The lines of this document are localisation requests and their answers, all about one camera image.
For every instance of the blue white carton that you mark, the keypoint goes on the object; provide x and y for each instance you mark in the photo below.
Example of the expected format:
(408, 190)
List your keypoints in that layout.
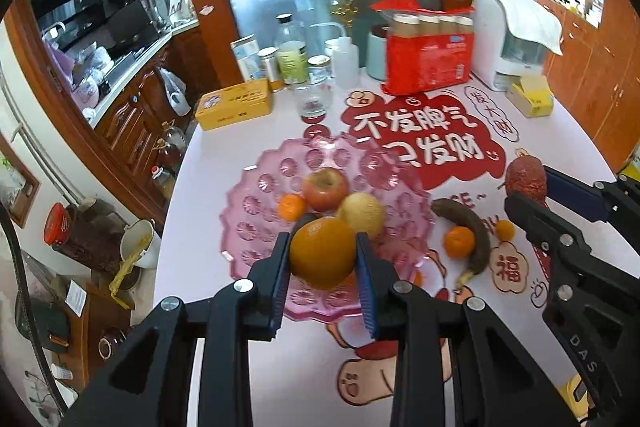
(247, 57)

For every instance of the red yellow apple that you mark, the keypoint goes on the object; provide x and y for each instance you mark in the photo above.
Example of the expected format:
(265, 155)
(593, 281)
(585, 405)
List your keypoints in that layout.
(325, 189)

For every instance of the white countertop appliance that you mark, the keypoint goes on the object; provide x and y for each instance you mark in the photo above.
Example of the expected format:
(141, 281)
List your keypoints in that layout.
(487, 47)

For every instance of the white plastic bag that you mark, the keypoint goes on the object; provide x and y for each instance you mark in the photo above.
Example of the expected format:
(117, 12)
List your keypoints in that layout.
(172, 89)

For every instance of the cooking oil bottle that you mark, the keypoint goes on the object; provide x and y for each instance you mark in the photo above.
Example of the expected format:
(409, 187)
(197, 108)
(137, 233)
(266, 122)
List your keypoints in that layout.
(175, 139)

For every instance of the overripe brown banana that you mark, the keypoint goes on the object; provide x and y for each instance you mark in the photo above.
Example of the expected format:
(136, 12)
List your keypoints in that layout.
(472, 227)

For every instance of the small orange kumquat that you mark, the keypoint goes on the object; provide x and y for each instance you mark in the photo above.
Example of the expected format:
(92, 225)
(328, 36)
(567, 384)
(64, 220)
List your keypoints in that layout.
(505, 230)

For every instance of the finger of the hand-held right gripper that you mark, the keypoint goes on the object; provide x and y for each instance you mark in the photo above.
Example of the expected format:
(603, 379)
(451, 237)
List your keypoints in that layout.
(575, 194)
(550, 232)

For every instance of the yellow tissue box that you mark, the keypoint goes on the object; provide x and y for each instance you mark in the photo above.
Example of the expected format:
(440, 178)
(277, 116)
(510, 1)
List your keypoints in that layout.
(531, 96)

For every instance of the white enamel pot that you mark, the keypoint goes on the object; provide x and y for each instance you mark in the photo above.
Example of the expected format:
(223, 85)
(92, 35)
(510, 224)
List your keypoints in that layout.
(142, 242)

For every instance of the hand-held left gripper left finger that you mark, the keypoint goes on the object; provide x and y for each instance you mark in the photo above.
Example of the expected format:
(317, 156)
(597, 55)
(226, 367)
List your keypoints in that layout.
(280, 287)

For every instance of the yellow brush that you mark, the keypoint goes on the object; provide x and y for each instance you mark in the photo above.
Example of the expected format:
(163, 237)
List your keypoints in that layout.
(125, 272)

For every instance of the dark avocado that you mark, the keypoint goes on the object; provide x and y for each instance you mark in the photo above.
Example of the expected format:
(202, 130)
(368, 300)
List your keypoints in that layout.
(306, 221)

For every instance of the wooden wall cabinet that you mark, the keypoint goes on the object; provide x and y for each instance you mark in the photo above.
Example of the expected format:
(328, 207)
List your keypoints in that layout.
(590, 72)

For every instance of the dark purple passion fruit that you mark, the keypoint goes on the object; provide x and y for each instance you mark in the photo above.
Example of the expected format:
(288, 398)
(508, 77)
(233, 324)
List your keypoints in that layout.
(525, 177)

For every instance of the red lidded jar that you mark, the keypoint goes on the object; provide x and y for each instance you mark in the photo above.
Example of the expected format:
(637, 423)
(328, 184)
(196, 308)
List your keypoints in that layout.
(75, 237)

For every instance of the yellow pear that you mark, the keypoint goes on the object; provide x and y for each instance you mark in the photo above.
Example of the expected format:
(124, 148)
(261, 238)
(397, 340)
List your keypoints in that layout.
(360, 213)

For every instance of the metal can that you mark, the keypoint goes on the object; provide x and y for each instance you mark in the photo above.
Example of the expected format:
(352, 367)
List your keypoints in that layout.
(269, 67)

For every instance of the red pack of bottles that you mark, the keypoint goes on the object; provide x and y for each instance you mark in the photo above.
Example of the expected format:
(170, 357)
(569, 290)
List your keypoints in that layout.
(430, 57)

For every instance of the yellow tin box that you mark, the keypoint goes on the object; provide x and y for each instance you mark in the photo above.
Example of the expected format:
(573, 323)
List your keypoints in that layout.
(235, 104)

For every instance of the small lidded glass jar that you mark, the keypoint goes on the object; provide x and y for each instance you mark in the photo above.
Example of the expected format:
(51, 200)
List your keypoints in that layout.
(319, 69)

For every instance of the teal canister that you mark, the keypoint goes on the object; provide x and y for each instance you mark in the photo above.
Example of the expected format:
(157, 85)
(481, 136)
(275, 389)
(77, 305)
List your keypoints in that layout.
(377, 54)

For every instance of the clear bottle with green label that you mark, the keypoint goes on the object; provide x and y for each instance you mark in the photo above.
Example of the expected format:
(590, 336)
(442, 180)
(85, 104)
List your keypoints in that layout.
(291, 52)

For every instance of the white cloth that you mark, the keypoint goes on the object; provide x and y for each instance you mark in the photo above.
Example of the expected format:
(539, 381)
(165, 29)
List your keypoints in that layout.
(530, 19)

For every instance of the pink glass fruit bowl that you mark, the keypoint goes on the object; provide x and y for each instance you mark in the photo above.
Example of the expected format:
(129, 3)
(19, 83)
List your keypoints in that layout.
(260, 207)

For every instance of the white squeeze bottle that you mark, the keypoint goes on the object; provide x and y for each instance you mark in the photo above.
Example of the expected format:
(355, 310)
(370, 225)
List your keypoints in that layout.
(345, 62)

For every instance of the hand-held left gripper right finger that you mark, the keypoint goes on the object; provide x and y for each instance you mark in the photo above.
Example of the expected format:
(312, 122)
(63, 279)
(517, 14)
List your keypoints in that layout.
(366, 287)

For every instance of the clear drinking glass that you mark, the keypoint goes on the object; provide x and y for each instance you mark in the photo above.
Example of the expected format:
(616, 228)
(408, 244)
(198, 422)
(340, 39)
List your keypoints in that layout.
(314, 99)

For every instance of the orange tangerine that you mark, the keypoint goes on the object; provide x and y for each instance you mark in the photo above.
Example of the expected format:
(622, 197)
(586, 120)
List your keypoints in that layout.
(460, 241)
(291, 207)
(322, 252)

